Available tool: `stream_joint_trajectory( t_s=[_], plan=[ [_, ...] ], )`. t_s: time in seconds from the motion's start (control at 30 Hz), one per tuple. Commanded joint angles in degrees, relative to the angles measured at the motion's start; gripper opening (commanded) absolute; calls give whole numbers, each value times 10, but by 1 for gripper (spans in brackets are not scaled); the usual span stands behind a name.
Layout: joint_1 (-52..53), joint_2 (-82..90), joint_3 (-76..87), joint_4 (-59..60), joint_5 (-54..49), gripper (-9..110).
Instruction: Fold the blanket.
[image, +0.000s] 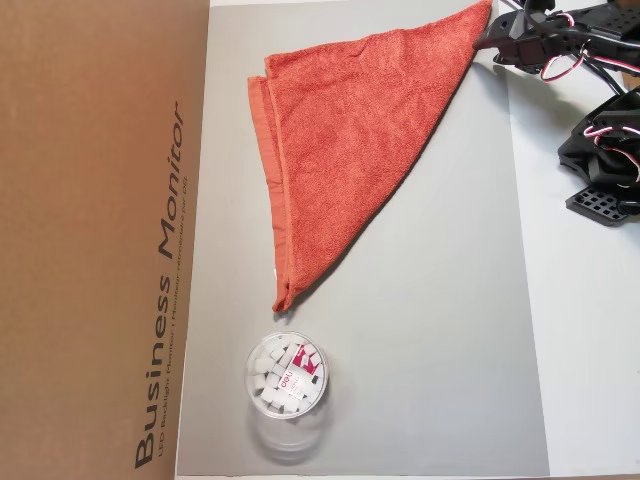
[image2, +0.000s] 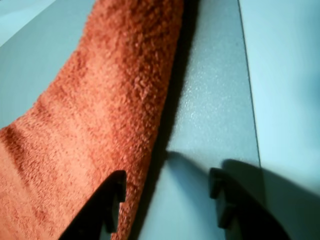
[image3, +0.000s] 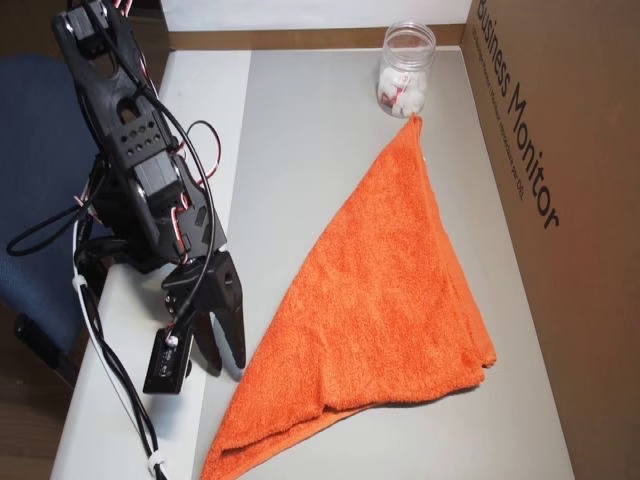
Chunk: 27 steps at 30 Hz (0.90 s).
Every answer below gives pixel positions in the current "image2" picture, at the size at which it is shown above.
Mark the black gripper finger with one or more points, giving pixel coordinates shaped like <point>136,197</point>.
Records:
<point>250,220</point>
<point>95,212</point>

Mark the orange terry towel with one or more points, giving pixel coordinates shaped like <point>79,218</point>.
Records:
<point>87,112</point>

